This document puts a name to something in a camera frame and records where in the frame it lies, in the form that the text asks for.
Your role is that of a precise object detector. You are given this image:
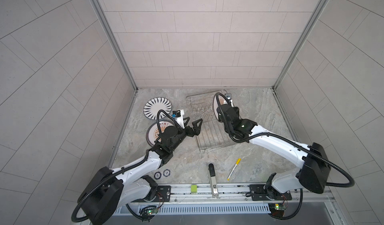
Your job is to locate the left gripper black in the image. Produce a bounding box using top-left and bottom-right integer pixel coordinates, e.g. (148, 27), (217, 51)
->
(166, 117), (202, 153)

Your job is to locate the red text white plate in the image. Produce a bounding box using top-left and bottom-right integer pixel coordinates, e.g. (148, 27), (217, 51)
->
(213, 92), (231, 123)

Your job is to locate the blue striped white plate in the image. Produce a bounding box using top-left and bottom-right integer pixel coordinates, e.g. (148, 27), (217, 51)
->
(143, 97), (172, 120)

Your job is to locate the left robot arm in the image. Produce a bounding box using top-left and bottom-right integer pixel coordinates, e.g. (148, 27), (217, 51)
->
(71, 109), (203, 225)

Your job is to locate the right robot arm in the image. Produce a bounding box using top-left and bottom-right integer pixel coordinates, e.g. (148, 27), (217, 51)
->
(213, 92), (355, 221)

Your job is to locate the yellow white marker pen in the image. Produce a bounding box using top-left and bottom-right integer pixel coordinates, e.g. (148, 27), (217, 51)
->
(227, 158), (242, 181)

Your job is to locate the green small block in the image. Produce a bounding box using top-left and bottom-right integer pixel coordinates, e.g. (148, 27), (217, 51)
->
(191, 185), (198, 194)

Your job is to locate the black silver handheld tool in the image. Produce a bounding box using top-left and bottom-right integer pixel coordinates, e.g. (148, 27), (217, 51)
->
(208, 163), (219, 198)

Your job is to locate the right green circuit board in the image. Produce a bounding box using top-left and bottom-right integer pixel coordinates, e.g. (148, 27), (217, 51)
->
(268, 204), (287, 219)

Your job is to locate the green circuit board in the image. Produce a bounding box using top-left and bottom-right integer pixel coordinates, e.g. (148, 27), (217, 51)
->
(268, 204), (287, 219)
(141, 206), (159, 217)

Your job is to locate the perforated vent strip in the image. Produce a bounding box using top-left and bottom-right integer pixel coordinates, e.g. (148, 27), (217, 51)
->
(113, 203), (271, 216)

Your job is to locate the left green circuit board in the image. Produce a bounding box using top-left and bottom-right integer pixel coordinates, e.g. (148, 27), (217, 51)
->
(141, 206), (159, 217)

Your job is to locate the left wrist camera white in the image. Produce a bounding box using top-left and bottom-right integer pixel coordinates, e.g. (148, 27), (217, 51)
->
(172, 109), (185, 129)

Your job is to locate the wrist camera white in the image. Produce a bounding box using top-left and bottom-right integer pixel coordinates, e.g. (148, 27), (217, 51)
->
(172, 109), (185, 129)
(225, 93), (233, 106)

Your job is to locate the metal wire dish rack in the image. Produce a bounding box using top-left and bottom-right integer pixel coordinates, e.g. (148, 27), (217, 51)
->
(186, 90), (236, 153)

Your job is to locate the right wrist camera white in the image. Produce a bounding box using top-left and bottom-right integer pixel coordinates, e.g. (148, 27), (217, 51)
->
(225, 93), (233, 106)

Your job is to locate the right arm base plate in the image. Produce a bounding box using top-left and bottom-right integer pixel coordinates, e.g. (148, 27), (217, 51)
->
(246, 185), (292, 201)

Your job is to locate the aluminium front rail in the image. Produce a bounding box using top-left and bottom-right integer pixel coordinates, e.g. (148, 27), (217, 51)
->
(85, 181), (335, 206)

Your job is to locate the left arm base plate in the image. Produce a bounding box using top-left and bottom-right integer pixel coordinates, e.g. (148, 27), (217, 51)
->
(144, 186), (171, 203)

